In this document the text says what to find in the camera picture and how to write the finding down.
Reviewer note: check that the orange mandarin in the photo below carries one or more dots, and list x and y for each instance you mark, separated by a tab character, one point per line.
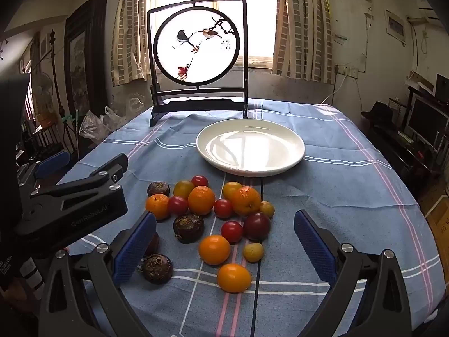
157	206
201	200
245	200

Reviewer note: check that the red cherry tomato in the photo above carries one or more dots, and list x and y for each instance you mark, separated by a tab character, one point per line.
199	181
232	231
177	205
223	208

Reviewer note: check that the dark coat stand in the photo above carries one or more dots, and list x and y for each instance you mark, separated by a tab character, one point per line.
53	63

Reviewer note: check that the blue plaid tablecloth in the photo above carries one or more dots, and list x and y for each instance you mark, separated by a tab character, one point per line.
350	200

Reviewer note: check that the small yellow plum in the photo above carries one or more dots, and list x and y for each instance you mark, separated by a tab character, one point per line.
253	252
267	209

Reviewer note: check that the smooth orange tomato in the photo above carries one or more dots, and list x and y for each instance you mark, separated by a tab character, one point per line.
229	188
234	277
214	249

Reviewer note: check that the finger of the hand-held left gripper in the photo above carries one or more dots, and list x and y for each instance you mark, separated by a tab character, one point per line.
52	164
87	182

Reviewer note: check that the clear plastic bags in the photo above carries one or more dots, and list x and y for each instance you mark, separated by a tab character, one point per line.
105	119

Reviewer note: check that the round bird painting table screen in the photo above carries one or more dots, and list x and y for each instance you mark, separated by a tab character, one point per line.
196	42

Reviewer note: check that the yellow-orange tomato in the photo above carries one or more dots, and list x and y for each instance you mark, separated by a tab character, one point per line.
183	189

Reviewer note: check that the dark framed painting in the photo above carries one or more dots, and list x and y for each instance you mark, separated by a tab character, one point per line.
84	63

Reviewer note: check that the bright window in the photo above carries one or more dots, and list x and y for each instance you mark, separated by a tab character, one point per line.
259	24

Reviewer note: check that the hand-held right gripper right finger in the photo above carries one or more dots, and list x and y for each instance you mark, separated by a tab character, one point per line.
314	245

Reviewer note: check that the white round plate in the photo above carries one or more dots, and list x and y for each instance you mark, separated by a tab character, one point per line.
250	147

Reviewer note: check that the small wall frame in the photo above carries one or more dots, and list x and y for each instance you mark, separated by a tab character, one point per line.
396	26

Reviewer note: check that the checked beige curtain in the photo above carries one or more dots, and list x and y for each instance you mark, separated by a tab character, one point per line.
301	31
129	31

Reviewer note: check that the white wall outlet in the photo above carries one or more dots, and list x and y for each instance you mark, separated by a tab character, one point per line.
346	70

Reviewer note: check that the computer monitor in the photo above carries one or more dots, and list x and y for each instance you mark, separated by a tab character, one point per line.
426	119

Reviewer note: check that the dark brown water chestnut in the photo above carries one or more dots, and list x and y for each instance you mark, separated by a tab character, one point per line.
158	189
188	228
156	268

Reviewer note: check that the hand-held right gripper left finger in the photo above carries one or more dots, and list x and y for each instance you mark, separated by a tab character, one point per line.
135	249

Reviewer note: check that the black hat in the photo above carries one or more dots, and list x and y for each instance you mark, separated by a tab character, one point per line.
379	112

